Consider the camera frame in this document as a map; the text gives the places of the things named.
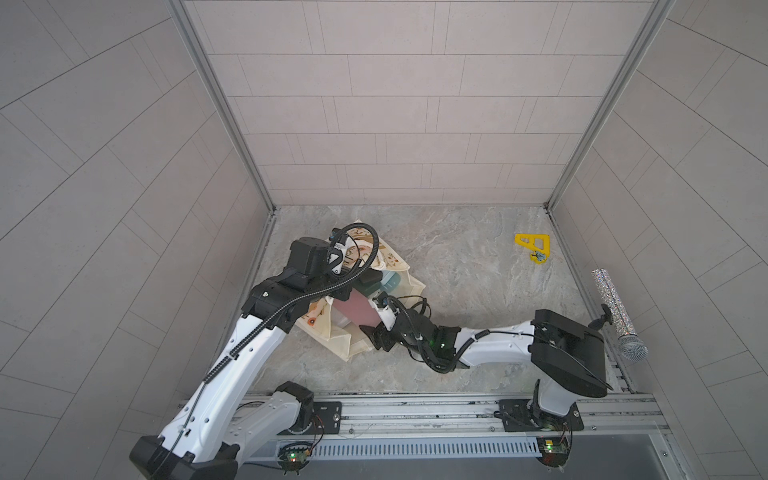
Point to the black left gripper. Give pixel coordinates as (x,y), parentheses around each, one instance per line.
(341,290)

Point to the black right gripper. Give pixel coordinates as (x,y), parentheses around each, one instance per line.
(377,332)

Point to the pink pencil case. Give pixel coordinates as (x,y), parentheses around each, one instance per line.
(355,310)

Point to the floral canvas tote bag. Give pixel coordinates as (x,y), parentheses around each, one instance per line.
(348,341)

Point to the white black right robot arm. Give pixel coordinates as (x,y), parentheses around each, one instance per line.
(569,354)

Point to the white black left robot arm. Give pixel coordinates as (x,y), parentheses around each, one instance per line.
(207,440)

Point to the light teal pencil case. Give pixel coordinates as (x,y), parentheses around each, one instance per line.
(396,283)

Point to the yellow triangular wooden toy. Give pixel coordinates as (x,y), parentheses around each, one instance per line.
(537,244)

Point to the right circuit board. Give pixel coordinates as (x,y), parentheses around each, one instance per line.
(554,452)

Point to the circuit board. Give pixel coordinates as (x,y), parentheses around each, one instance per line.
(295,456)
(554,452)

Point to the black microphone stand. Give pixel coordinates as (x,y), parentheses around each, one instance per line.
(606,318)

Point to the left circuit board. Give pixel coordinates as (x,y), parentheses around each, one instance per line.
(295,456)

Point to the glittery silver microphone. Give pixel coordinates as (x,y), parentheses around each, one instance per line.
(630,346)

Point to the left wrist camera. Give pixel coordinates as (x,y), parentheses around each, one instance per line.
(345,254)

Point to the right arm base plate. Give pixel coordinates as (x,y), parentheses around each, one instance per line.
(524,415)

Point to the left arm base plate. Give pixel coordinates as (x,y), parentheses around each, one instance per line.
(321,417)

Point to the aluminium mounting rail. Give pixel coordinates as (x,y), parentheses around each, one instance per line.
(466,415)

